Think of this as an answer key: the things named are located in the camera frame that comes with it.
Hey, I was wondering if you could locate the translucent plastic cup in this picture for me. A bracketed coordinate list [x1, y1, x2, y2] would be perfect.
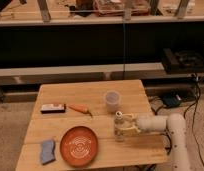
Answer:
[104, 91, 121, 113]

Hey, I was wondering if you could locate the black box on shelf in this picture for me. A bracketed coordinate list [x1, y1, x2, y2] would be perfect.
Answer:
[162, 48, 204, 74]

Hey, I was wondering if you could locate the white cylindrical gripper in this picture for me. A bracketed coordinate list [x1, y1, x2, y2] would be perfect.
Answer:
[115, 113, 167, 136]

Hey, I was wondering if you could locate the clear plastic bottle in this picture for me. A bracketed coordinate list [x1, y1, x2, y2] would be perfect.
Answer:
[114, 111, 124, 142]

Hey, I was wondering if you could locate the blue grey sponge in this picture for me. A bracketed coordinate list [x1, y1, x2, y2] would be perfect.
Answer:
[40, 139, 55, 165]

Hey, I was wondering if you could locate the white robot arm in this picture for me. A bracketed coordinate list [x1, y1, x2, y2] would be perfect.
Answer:
[114, 111, 192, 171]

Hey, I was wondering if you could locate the black vertical cable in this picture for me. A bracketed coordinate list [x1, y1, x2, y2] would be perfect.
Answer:
[122, 16, 127, 80]

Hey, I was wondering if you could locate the black floor cable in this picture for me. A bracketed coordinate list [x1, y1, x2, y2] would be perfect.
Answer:
[148, 73, 204, 161]

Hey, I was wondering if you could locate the orange carrot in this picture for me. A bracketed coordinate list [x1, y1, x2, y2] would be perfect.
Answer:
[68, 104, 93, 117]

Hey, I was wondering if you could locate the orange round plate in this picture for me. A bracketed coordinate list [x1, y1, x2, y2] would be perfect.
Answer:
[60, 126, 98, 167]

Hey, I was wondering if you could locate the black power adapter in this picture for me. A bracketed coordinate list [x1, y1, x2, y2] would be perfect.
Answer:
[161, 95, 181, 108]

